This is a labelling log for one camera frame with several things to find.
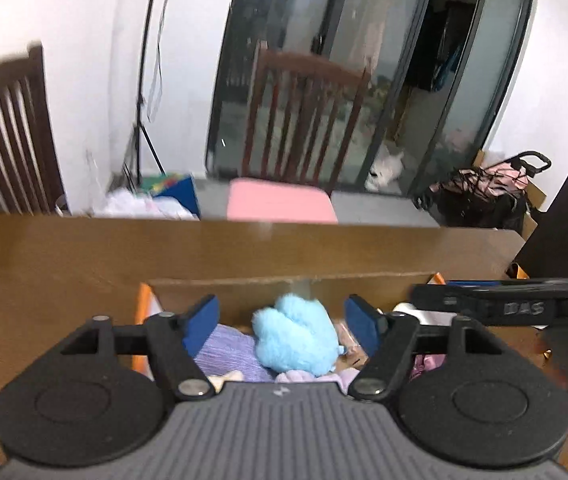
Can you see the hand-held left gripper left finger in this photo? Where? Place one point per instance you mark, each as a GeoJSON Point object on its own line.
{"type": "Point", "coordinates": [201, 324]}

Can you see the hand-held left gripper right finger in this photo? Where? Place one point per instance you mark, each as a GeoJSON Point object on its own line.
{"type": "Point", "coordinates": [364, 324]}

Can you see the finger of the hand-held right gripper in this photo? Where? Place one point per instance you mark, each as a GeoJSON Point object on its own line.
{"type": "Point", "coordinates": [439, 297]}

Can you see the white tape roll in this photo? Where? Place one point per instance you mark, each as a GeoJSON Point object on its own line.
{"type": "Point", "coordinates": [424, 317]}

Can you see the lavender knit towel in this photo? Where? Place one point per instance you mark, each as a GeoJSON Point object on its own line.
{"type": "Point", "coordinates": [234, 355]}

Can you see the red orange cardboard box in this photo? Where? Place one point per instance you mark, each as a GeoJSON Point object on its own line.
{"type": "Point", "coordinates": [244, 296]}

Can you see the yellow plush toy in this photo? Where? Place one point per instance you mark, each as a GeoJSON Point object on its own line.
{"type": "Point", "coordinates": [226, 381]}

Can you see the purple satin scrunchie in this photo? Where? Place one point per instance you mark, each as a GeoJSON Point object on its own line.
{"type": "Point", "coordinates": [429, 363]}

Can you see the light blue plush toy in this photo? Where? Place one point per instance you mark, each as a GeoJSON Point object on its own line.
{"type": "Point", "coordinates": [296, 335]}

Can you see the lavender fluffy headband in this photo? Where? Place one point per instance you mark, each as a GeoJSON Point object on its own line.
{"type": "Point", "coordinates": [314, 379]}

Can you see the black pink stroller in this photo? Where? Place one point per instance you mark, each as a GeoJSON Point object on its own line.
{"type": "Point", "coordinates": [484, 195]}

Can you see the blue colourful box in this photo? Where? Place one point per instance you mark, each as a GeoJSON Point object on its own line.
{"type": "Point", "coordinates": [179, 192]}

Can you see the white plastic bag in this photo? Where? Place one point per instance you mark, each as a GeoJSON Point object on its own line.
{"type": "Point", "coordinates": [134, 206]}

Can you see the white fluffy object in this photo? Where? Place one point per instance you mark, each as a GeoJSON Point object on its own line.
{"type": "Point", "coordinates": [386, 170]}

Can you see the pink seat cushion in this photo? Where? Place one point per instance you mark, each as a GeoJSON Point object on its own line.
{"type": "Point", "coordinates": [279, 202]}

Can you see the dark wooden chair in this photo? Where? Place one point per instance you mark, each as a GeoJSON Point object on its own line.
{"type": "Point", "coordinates": [309, 120]}
{"type": "Point", "coordinates": [9, 135]}

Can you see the sliding glass door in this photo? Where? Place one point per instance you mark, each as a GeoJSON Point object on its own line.
{"type": "Point", "coordinates": [364, 35]}

